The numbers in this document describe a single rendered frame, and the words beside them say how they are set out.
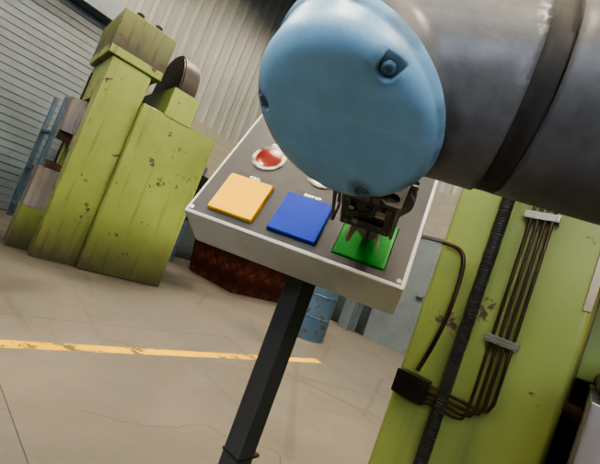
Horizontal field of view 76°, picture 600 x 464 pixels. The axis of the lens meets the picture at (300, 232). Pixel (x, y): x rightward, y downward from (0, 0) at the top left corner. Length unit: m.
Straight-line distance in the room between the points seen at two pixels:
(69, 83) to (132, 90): 3.19
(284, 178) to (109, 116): 4.27
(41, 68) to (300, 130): 7.78
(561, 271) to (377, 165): 0.63
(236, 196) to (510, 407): 0.56
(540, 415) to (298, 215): 0.50
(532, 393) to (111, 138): 4.55
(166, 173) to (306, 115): 4.72
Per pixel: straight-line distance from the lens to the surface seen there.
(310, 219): 0.55
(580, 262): 0.78
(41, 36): 8.01
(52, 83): 7.95
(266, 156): 0.65
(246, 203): 0.58
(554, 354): 0.77
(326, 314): 5.07
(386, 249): 0.54
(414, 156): 0.17
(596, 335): 1.11
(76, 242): 4.85
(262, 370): 0.69
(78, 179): 4.76
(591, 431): 0.57
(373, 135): 0.17
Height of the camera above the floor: 0.95
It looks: 4 degrees up
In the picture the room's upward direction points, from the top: 20 degrees clockwise
